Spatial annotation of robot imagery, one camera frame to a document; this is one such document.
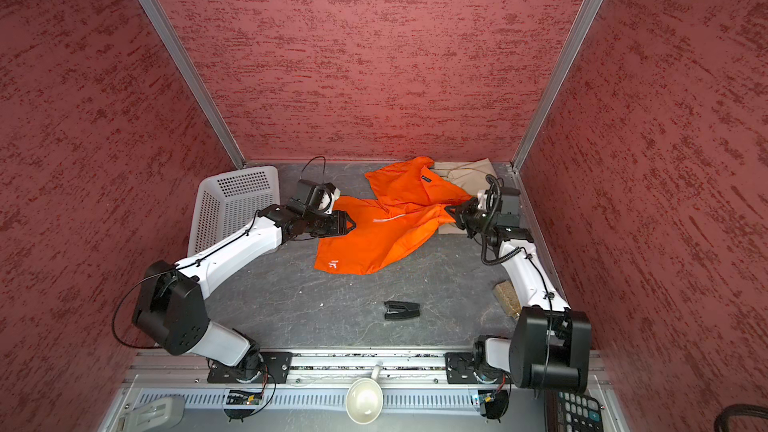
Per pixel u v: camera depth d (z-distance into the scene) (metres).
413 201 1.08
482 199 0.77
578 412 0.68
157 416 0.65
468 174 1.09
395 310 0.84
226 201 1.07
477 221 0.73
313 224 0.71
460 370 0.74
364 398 0.70
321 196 0.70
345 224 0.78
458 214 0.74
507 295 0.82
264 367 0.73
